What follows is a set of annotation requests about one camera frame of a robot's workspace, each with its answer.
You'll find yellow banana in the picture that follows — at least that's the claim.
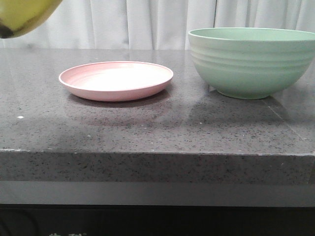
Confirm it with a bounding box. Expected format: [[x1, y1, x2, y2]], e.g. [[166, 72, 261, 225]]
[[0, 0, 61, 39]]

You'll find pink plate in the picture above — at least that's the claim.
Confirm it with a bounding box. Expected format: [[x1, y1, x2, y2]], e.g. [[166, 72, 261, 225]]
[[59, 61, 174, 102]]

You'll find green bowl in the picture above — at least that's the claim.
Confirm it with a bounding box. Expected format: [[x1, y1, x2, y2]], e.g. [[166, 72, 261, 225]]
[[188, 28, 315, 99]]

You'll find white curtain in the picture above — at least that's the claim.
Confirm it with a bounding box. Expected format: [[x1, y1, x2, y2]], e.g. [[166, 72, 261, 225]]
[[0, 0, 315, 50]]

